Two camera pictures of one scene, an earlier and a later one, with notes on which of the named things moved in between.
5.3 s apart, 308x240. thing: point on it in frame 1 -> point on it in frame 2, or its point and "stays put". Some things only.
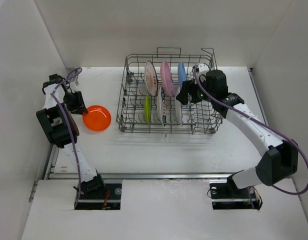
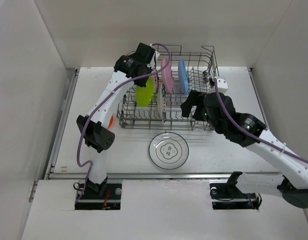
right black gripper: (189, 86) -> (196, 98)
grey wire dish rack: (148, 102) stays put
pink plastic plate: (166, 77) stays put
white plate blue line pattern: (178, 107) -> (169, 150)
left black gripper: (79, 106) -> (147, 68)
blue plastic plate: (181, 74) stays put
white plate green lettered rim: (161, 106) stays put
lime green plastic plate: (147, 108) -> (144, 95)
